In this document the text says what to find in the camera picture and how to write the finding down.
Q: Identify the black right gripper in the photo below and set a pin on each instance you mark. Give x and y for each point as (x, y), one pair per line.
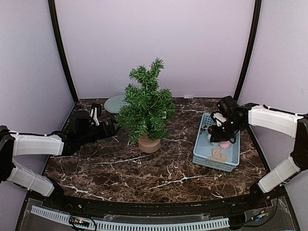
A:
(218, 137)

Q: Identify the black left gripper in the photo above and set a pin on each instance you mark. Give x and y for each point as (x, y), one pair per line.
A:
(105, 133)

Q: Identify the pink pompom ornament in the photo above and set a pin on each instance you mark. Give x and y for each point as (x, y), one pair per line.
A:
(225, 144)

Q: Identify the brown gingerbread ornament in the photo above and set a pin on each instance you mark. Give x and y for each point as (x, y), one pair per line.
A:
(218, 156)

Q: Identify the light blue plastic basket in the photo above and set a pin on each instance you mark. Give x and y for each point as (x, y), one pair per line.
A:
(203, 149)

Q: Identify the small green christmas tree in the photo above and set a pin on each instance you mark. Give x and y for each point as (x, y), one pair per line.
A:
(148, 108)

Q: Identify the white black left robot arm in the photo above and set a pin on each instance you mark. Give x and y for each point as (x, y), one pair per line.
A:
(83, 128)

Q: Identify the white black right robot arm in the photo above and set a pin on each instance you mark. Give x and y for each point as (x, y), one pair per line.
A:
(291, 124)

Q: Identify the dark red bauble ornament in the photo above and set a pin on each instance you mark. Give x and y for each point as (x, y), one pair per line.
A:
(206, 129)

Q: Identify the light blue ceramic plate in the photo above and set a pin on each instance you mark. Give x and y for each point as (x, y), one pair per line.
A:
(115, 103)

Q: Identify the black front rail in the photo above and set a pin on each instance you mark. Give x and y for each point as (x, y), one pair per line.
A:
(233, 206)

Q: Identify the white slotted cable duct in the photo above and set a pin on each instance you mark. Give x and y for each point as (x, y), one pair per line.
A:
(129, 223)

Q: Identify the right black corner post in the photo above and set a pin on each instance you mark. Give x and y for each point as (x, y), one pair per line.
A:
(249, 49)

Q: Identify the black corner post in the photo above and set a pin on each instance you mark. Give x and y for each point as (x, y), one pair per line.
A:
(249, 49)
(60, 48)

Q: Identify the left black corner post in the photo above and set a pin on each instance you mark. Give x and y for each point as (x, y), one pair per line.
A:
(60, 48)

